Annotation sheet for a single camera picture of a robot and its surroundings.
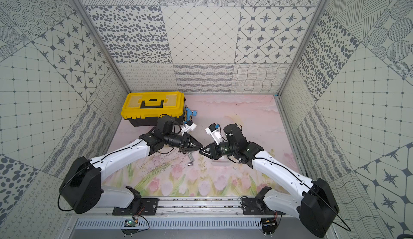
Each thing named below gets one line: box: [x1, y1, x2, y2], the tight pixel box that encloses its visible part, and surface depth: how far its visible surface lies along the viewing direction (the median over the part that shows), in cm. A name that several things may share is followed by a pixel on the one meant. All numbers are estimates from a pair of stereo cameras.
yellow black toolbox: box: [120, 91, 185, 127], surface depth 95 cm
